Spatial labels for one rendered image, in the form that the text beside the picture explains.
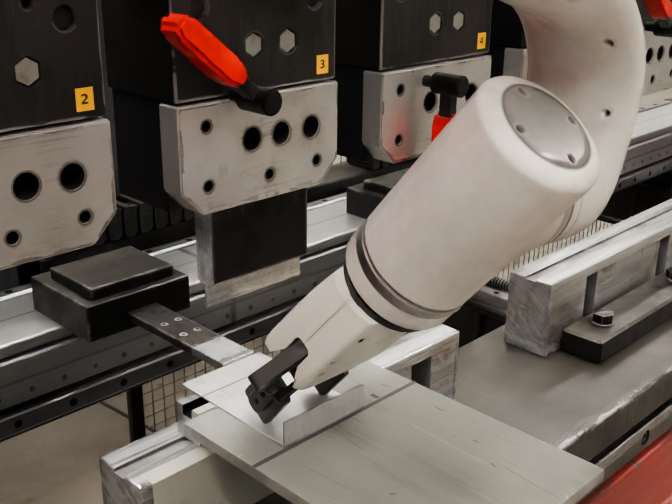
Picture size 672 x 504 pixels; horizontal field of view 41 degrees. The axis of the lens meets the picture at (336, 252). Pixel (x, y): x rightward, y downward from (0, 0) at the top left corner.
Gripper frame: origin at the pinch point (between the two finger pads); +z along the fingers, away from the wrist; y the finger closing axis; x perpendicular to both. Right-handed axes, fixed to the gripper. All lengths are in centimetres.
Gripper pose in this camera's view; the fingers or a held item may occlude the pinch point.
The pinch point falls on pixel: (295, 383)
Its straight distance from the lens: 72.1
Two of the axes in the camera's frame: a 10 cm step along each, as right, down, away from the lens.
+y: -7.0, 2.4, -6.7
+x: 5.4, 8.0, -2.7
